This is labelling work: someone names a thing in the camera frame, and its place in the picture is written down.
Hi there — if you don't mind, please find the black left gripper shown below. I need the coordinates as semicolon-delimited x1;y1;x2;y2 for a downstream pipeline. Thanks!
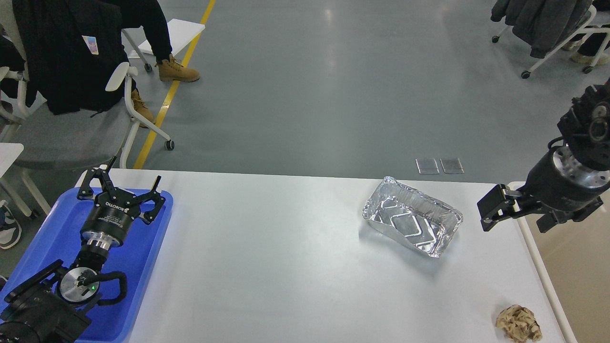
77;156;166;247

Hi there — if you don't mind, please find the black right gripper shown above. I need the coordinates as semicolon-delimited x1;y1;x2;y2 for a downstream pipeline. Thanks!
477;148;604;233

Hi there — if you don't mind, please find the aluminium foil tray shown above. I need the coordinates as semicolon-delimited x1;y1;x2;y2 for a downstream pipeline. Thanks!
362;176;463;259

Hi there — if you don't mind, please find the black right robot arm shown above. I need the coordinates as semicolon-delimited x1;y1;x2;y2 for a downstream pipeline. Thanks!
477;83;610;233

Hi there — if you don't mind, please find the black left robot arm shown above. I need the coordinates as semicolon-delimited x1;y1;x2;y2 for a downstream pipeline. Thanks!
1;166;172;343

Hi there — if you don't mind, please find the right floor outlet plate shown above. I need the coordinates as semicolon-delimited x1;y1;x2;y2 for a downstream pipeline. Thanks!
440;158;465;174

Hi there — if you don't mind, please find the floor outlet plate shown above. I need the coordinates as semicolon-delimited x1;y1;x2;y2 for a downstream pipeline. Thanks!
440;158;465;174
415;158;440;174

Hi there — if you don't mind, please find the grey office chair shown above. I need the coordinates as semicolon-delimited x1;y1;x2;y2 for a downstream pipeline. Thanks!
0;0;175;220

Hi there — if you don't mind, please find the blue plastic tray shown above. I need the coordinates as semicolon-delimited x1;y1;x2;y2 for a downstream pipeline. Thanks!
0;187;174;343

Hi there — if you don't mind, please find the left floor outlet plate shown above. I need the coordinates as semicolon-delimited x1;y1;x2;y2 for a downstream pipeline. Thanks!
415;158;440;174

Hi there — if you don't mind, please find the tan work boot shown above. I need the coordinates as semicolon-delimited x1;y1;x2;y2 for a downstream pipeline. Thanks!
131;88;155;124
155;54;201;82

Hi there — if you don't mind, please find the beige waste bin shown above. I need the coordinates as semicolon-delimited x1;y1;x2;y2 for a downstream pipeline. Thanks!
517;192;610;343

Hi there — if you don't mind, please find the sneaker at left edge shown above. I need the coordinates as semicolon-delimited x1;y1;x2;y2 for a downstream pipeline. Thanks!
0;200;22;250

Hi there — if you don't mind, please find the white table at left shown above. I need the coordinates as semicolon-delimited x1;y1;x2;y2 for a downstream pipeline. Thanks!
0;142;24;178

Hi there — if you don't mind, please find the crumpled brown paper ball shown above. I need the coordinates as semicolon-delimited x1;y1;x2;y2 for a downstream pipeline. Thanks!
495;304;543;343

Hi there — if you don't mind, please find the white chair with coats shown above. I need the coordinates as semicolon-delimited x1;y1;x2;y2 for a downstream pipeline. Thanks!
491;5;610;80

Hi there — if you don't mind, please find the black jacket on chair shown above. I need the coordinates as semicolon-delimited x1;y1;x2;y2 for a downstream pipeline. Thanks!
12;0;128;115

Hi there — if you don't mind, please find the person in black trousers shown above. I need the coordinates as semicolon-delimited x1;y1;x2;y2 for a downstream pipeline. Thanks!
104;0;172;61

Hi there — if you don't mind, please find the grey coat on chair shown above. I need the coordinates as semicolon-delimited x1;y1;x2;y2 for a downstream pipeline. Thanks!
491;0;593;59

